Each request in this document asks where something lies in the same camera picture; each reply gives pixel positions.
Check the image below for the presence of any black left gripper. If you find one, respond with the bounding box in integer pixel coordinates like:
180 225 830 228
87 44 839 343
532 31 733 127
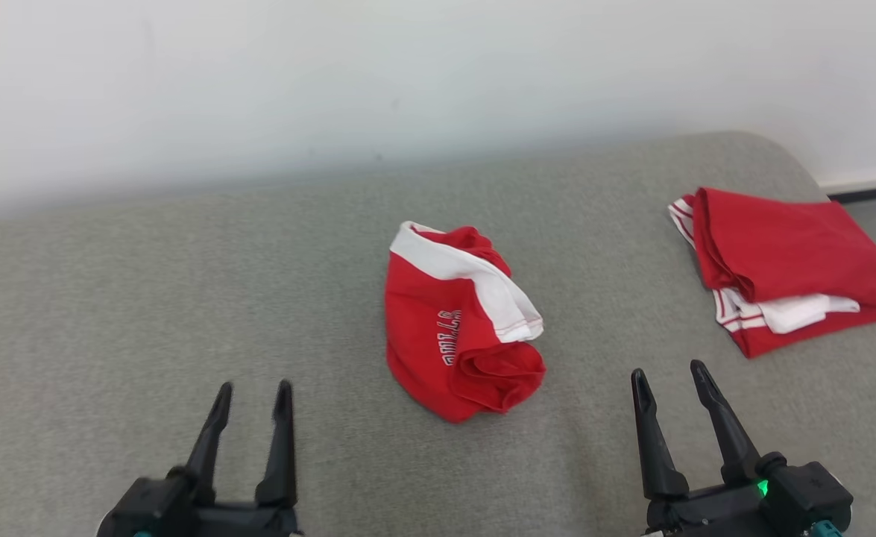
184 379 303 537

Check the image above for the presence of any white and black wall baseboard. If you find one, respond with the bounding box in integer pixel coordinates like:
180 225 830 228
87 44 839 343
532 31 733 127
818 175 876 204

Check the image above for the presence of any red white basketball jersey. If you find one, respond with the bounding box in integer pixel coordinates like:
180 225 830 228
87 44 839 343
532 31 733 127
384 221 548 424
667 186 876 359

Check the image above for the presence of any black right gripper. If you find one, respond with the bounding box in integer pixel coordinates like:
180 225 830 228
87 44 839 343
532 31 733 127
630 359 781 537

